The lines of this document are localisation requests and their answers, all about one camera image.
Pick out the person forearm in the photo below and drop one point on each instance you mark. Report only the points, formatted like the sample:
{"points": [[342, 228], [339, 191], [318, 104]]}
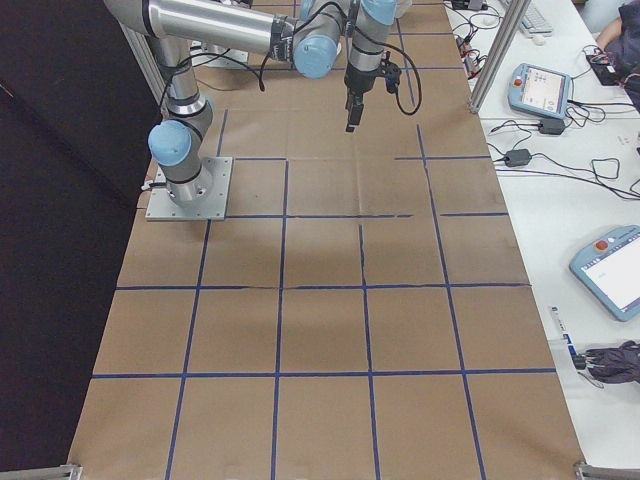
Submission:
{"points": [[609, 32]]}

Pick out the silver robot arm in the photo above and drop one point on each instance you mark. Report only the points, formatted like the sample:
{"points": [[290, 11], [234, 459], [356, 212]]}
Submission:
{"points": [[210, 20]]}

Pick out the white computer mouse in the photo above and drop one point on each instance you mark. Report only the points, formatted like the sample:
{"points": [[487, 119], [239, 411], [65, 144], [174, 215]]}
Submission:
{"points": [[487, 21]]}

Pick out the black power adapter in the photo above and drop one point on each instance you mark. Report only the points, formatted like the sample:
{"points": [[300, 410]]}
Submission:
{"points": [[552, 126], [517, 157]]}

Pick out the blue grey teach pendant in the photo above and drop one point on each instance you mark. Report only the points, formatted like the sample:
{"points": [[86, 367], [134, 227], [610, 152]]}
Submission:
{"points": [[610, 275], [540, 90]]}

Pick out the white keyboard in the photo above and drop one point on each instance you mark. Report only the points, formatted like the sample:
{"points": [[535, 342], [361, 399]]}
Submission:
{"points": [[535, 19]]}

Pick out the white desk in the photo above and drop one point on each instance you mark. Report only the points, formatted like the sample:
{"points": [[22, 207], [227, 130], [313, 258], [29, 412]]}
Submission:
{"points": [[550, 225]]}

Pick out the black electronics box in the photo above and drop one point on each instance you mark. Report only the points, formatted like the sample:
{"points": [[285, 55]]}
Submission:
{"points": [[607, 70]]}

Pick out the person in dark jacket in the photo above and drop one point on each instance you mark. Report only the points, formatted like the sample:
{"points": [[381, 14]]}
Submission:
{"points": [[627, 55]]}

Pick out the white blue marker pen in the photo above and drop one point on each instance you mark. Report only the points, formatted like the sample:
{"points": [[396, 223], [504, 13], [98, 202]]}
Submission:
{"points": [[562, 330]]}

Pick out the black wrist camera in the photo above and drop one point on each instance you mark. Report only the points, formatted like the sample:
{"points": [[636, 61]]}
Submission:
{"points": [[392, 77]]}

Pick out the white square base plate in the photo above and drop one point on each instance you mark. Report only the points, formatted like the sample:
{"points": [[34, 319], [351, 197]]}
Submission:
{"points": [[225, 59], [220, 200]]}

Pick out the aluminium profile post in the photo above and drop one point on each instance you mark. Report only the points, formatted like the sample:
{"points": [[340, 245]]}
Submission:
{"points": [[145, 60], [495, 55]]}

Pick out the black frame cover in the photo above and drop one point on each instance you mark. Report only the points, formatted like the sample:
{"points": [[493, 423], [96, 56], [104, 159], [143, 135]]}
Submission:
{"points": [[50, 200]]}

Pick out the grey metal corner bracket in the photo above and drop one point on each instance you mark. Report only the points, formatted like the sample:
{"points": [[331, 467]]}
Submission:
{"points": [[607, 471]]}

